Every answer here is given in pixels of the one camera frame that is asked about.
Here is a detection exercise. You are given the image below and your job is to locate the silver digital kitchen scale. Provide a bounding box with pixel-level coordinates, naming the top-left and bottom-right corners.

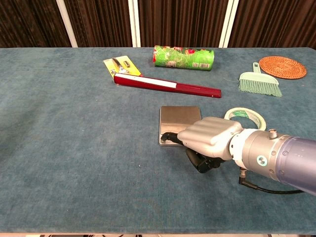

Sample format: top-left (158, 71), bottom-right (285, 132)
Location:
top-left (158, 106), bottom-right (202, 147)

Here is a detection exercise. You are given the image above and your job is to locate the dark red folded fan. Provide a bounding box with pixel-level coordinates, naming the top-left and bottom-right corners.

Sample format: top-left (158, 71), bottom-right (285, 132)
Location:
top-left (113, 73), bottom-right (222, 99)

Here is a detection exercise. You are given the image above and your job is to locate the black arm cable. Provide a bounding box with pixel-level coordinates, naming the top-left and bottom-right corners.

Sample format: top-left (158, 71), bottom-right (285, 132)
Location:
top-left (238, 167), bottom-right (305, 195)

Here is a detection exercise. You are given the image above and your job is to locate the brown ribbed partition panel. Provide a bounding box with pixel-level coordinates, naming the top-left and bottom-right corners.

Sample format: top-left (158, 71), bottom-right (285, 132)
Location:
top-left (0, 0), bottom-right (72, 48)
top-left (228, 0), bottom-right (316, 49)
top-left (63, 0), bottom-right (133, 48)
top-left (137, 0), bottom-right (229, 48)

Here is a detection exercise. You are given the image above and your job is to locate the white partition frame post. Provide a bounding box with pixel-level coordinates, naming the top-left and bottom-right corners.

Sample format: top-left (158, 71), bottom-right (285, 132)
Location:
top-left (218, 0), bottom-right (239, 48)
top-left (56, 0), bottom-right (79, 48)
top-left (127, 0), bottom-right (141, 48)

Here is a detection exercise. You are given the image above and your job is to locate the round woven rattan coaster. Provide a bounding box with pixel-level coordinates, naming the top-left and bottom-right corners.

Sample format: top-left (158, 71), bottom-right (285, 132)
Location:
top-left (258, 56), bottom-right (308, 80)

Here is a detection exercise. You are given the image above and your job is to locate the green floral cylinder can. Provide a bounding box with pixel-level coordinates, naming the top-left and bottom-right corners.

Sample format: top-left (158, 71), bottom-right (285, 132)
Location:
top-left (153, 45), bottom-right (215, 71)

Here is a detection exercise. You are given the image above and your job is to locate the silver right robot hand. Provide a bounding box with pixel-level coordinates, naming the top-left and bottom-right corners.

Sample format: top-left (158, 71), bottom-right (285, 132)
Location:
top-left (161, 117), bottom-right (244, 174)

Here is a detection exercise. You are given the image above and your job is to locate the mint green hand brush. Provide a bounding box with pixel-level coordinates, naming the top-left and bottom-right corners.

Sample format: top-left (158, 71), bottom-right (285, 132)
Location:
top-left (238, 62), bottom-right (283, 98)

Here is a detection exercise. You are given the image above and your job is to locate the white masking tape roll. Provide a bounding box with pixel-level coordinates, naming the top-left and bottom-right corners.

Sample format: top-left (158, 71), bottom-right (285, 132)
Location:
top-left (224, 107), bottom-right (267, 131)

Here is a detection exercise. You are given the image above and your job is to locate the yellow blister pack tool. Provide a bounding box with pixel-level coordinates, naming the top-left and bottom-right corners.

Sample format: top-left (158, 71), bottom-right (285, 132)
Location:
top-left (103, 55), bottom-right (143, 80)

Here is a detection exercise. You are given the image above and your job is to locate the blue velvet table cloth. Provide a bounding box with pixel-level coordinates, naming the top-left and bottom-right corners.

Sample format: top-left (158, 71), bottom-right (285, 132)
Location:
top-left (0, 47), bottom-right (316, 235)

